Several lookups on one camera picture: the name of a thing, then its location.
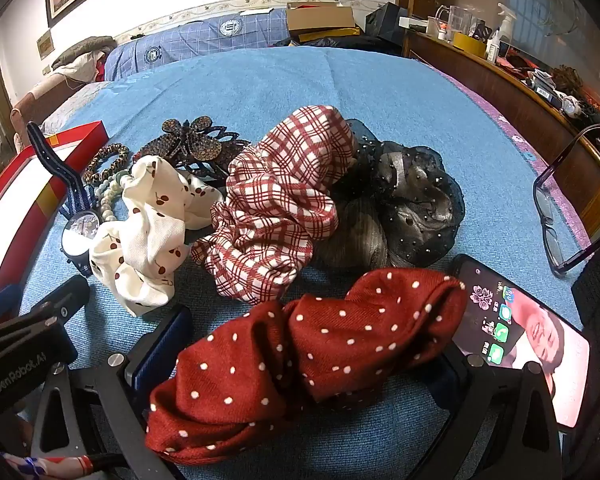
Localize black plastic bag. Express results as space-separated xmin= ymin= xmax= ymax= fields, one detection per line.
xmin=272 ymin=32 xmax=406 ymax=58

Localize purple frame eyeglasses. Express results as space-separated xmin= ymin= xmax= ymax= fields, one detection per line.
xmin=532 ymin=119 xmax=600 ymax=276

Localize red cardboard box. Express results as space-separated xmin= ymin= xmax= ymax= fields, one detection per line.
xmin=0 ymin=120 xmax=110 ymax=301

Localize leopard print hair tie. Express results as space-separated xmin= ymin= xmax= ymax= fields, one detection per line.
xmin=82 ymin=143 xmax=132 ymax=186

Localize pile of clothes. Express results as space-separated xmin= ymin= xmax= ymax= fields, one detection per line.
xmin=51 ymin=35 xmax=117 ymax=83

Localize rhinestone butterfly hair claw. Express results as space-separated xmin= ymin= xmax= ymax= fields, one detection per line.
xmin=139 ymin=116 xmax=253 ymax=183

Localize yellow tape roll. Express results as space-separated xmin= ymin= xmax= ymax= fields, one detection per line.
xmin=452 ymin=31 xmax=488 ymax=58

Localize red polka dot scrunchie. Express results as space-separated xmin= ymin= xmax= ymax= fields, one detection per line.
xmin=144 ymin=267 xmax=468 ymax=467

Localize clear glass pitcher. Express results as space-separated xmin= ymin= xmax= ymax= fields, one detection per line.
xmin=435 ymin=5 xmax=473 ymax=43

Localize white pearl bracelet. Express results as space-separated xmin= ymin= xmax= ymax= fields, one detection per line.
xmin=94 ymin=170 xmax=133 ymax=223

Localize wristwatch with striped band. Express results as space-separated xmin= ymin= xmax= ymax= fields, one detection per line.
xmin=26 ymin=121 xmax=103 ymax=278

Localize white cherry print scrunchie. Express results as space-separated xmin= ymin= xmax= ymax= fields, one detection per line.
xmin=89 ymin=155 xmax=226 ymax=318

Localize white spray bottle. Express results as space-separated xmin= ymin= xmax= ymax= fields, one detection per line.
xmin=485 ymin=2 xmax=518 ymax=63

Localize red plaid scrunchie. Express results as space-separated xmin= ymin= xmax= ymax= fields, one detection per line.
xmin=191 ymin=104 xmax=361 ymax=307

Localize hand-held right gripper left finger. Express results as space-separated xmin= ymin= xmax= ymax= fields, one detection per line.
xmin=30 ymin=305 xmax=193 ymax=480

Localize brown sofa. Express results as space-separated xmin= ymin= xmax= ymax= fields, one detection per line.
xmin=10 ymin=71 xmax=88 ymax=126

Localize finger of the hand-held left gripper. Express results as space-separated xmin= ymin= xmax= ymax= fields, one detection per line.
xmin=0 ymin=284 xmax=24 ymax=331
xmin=27 ymin=275 xmax=91 ymax=323

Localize black beaded mesh scrunchie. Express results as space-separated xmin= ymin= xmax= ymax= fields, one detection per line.
xmin=312 ymin=119 xmax=467 ymax=271

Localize black smartphone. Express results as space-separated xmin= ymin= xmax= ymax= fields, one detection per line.
xmin=447 ymin=254 xmax=592 ymax=431

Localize floral patterned cloth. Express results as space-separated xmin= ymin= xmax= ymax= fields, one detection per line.
xmin=0 ymin=452 xmax=93 ymax=480

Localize blue checked quilt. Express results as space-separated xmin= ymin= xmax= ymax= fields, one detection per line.
xmin=104 ymin=7 xmax=291 ymax=82

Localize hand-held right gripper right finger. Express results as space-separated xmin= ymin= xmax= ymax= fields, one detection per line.
xmin=425 ymin=352 xmax=566 ymax=480

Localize black paper bag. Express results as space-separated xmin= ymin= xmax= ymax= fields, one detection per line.
xmin=364 ymin=2 xmax=410 ymax=43

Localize open brown cardboard box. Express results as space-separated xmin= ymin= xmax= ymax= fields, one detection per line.
xmin=285 ymin=1 xmax=358 ymax=36

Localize flat yellow box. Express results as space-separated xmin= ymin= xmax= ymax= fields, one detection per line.
xmin=297 ymin=27 xmax=361 ymax=44

